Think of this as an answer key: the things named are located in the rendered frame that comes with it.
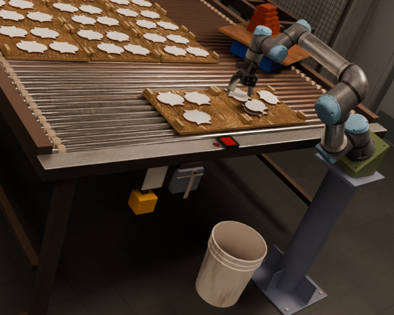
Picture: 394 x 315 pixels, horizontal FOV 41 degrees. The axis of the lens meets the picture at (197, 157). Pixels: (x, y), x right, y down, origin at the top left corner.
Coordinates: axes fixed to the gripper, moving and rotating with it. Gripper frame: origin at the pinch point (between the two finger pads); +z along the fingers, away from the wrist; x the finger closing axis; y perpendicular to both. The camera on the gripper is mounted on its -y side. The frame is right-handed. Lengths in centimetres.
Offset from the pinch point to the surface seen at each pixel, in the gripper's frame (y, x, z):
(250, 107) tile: -3.1, 10.7, 7.4
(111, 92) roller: -7, -58, 11
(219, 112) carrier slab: 0.7, -6.5, 10.4
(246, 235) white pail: 20, 25, 73
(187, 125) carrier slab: 17.6, -27.1, 9.8
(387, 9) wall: -234, 239, 2
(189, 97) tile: -7.8, -20.4, 9.1
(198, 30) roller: -112, 12, 14
